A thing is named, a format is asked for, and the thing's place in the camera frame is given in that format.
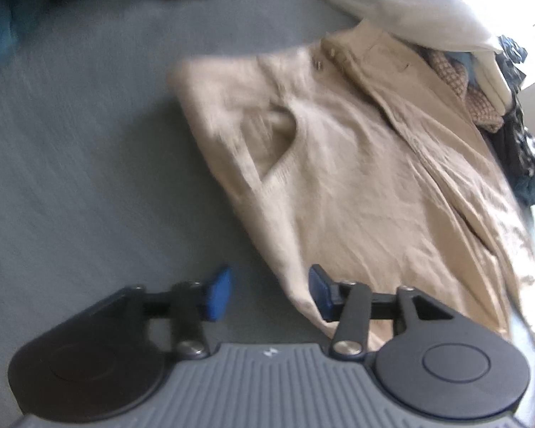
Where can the blue duvet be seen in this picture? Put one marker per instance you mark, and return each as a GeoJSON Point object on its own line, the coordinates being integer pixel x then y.
{"type": "Point", "coordinates": [0, 35]}

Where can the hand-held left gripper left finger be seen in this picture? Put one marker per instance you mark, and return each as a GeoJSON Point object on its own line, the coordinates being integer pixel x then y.
{"type": "Point", "coordinates": [216, 294]}

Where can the white garment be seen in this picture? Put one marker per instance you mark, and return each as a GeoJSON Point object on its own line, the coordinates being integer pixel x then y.
{"type": "Point", "coordinates": [405, 4]}

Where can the pink knit sweater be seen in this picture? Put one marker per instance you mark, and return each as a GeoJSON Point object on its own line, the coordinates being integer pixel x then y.
{"type": "Point", "coordinates": [483, 107]}

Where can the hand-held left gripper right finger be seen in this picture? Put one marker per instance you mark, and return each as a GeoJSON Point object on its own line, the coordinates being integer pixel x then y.
{"type": "Point", "coordinates": [321, 292]}

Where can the beige pants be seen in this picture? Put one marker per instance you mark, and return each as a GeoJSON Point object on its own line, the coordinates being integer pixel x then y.
{"type": "Point", "coordinates": [361, 187]}

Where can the dark plaid shirt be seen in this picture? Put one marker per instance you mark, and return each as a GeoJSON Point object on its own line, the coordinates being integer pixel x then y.
{"type": "Point", "coordinates": [521, 142]}

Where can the dark teal garment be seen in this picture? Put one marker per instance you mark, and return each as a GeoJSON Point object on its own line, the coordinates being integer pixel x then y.
{"type": "Point", "coordinates": [528, 191]}

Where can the light blue garment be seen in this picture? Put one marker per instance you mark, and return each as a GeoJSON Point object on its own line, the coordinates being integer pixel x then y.
{"type": "Point", "coordinates": [469, 67]}

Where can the grey bed blanket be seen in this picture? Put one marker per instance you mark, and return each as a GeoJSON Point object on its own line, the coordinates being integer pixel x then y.
{"type": "Point", "coordinates": [93, 165]}

